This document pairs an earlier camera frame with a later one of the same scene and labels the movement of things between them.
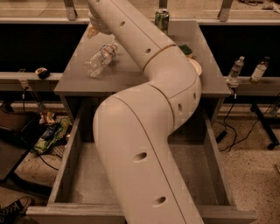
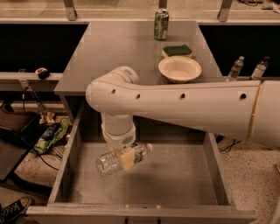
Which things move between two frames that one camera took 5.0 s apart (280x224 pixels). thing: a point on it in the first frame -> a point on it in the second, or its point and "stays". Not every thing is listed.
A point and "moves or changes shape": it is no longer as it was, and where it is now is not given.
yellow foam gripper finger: (92, 31) -> (127, 157)
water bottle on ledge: (234, 72) stays
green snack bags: (56, 131) stays
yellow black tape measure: (42, 73) stays
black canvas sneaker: (13, 210) stays
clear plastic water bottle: (101, 59) moves or changes shape
